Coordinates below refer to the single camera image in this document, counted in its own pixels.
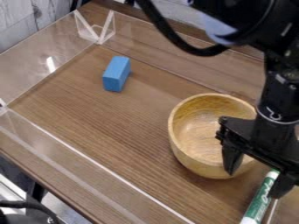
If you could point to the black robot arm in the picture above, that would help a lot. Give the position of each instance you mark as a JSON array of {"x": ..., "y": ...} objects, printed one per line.
[{"x": 265, "y": 24}]

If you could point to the green expo marker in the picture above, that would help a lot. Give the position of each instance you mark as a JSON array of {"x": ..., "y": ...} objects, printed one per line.
[{"x": 259, "y": 204}]

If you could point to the blue rectangular block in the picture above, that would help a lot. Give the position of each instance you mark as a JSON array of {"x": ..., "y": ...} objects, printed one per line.
[{"x": 117, "y": 73}]

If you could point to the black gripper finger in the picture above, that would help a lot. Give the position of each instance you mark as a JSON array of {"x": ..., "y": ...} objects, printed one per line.
[
  {"x": 283, "y": 185},
  {"x": 233, "y": 156}
]

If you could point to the light wooden bowl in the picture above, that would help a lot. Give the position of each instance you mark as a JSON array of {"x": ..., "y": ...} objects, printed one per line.
[{"x": 193, "y": 126}]

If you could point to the clear acrylic tray wall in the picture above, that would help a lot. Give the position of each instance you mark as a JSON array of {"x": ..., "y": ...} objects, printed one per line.
[{"x": 95, "y": 145}]

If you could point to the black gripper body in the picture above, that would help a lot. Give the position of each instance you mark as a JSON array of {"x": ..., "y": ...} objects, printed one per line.
[{"x": 267, "y": 141}]

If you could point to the black equipment with cable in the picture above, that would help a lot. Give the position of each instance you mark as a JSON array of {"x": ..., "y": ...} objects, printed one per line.
[{"x": 27, "y": 212}]

